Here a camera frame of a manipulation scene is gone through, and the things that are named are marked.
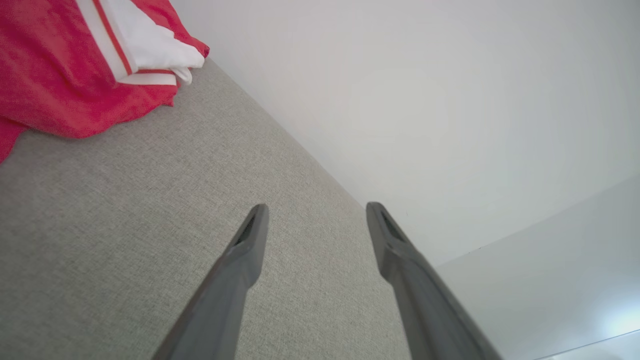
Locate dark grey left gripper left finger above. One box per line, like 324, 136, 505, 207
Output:
152, 203, 270, 360

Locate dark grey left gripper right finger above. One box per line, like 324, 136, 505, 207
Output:
366, 201, 504, 360

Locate red white hooded jacket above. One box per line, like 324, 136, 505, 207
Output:
0, 0, 211, 163

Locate grey fabric sofa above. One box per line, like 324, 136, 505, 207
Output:
0, 57, 416, 360

